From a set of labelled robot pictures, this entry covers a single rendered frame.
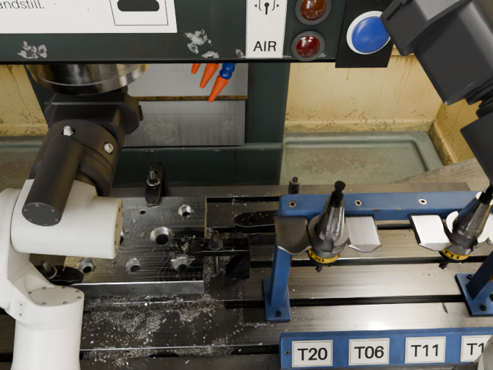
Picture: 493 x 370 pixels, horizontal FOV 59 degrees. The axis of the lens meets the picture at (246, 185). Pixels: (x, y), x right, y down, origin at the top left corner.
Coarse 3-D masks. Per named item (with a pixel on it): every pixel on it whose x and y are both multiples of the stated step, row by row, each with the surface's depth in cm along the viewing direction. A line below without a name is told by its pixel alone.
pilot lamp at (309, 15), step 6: (306, 0) 32; (312, 0) 32; (318, 0) 32; (306, 6) 32; (312, 6) 32; (318, 6) 32; (324, 6) 32; (306, 12) 33; (312, 12) 33; (318, 12) 33; (324, 12) 33; (306, 18) 33; (312, 18) 33; (318, 18) 33
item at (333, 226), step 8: (328, 200) 63; (344, 200) 63; (328, 208) 63; (336, 208) 62; (344, 208) 63; (320, 216) 65; (328, 216) 63; (336, 216) 63; (320, 224) 65; (328, 224) 64; (336, 224) 64; (320, 232) 66; (328, 232) 65; (336, 232) 65; (328, 240) 66
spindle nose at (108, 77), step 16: (96, 64) 50; (112, 64) 52; (128, 64) 53; (144, 64) 56; (48, 80) 52; (64, 80) 51; (80, 80) 51; (96, 80) 52; (112, 80) 53; (128, 80) 55
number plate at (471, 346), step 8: (464, 336) 84; (472, 336) 84; (480, 336) 84; (488, 336) 84; (464, 344) 84; (472, 344) 84; (480, 344) 84; (464, 352) 84; (472, 352) 84; (480, 352) 85; (464, 360) 85; (472, 360) 85
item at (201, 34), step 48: (192, 0) 32; (240, 0) 32; (288, 0) 33; (336, 0) 33; (0, 48) 35; (48, 48) 35; (96, 48) 35; (144, 48) 35; (192, 48) 35; (240, 48) 35; (288, 48) 36; (336, 48) 36
